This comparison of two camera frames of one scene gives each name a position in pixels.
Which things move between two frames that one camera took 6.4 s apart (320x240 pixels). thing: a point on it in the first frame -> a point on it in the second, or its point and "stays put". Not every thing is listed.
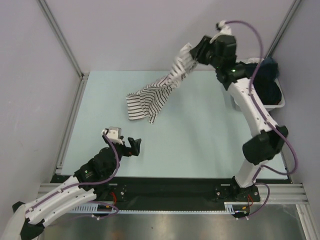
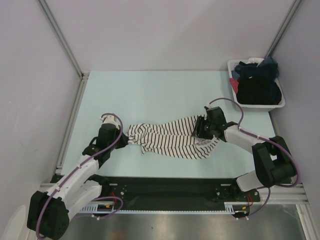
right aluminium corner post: (282, 29) stays put
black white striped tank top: (146, 102) -> (175, 138)
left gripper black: (134, 144) -> (124, 139)
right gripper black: (198, 51) -> (200, 122)
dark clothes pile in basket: (265, 80) stays put
